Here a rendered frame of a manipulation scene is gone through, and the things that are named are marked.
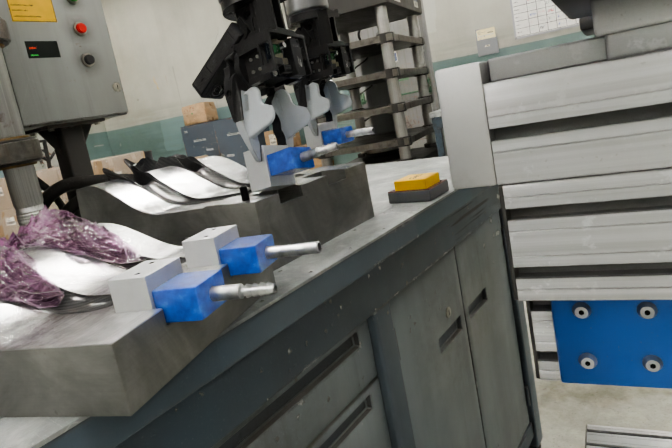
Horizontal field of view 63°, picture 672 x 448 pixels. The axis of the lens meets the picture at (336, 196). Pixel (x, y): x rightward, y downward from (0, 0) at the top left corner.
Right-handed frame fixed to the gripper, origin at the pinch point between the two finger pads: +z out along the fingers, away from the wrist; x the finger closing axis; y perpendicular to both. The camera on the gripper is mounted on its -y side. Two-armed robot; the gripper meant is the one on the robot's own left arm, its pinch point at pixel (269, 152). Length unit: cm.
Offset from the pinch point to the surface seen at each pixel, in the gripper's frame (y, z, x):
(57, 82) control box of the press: -80, -38, 19
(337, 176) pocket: 0.4, 4.3, 13.3
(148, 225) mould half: -19.2, 5.4, -6.9
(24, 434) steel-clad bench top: 5.1, 20.3, -37.3
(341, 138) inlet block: -6.0, -3.2, 26.3
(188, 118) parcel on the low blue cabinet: -558, -178, 474
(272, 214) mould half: 1.8, 8.2, -4.0
